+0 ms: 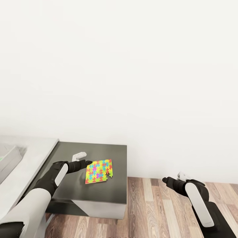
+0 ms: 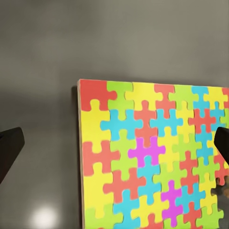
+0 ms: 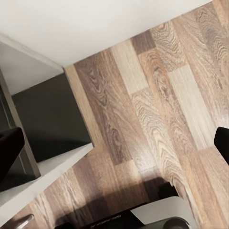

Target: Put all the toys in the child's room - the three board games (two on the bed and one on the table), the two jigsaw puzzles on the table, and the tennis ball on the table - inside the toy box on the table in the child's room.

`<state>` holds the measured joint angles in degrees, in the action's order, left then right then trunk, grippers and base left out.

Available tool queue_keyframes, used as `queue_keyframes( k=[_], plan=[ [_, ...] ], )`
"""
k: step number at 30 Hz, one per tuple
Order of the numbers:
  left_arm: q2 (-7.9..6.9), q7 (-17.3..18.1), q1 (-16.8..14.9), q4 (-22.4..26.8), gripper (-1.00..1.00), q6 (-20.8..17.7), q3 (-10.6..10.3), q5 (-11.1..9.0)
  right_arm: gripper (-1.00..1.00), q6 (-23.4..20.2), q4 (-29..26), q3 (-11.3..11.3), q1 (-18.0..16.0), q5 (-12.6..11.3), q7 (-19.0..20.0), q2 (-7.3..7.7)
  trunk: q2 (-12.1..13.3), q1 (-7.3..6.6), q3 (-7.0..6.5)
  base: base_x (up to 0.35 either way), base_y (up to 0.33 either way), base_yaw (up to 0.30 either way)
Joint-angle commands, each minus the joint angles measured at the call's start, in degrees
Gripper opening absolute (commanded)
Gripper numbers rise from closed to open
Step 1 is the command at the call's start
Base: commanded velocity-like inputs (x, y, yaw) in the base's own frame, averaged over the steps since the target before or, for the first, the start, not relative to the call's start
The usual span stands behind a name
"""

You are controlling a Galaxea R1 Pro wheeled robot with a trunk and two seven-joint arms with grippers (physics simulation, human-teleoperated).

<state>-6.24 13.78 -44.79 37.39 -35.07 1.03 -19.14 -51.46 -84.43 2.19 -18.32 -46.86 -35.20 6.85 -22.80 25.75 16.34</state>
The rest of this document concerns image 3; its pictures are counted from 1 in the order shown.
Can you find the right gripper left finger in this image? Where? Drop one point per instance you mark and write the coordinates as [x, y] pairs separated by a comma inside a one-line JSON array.
[[11, 143]]

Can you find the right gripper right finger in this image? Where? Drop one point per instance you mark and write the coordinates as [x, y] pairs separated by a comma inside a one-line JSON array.
[[221, 141]]

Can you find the desk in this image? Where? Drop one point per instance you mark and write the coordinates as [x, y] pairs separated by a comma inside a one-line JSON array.
[[36, 95]]

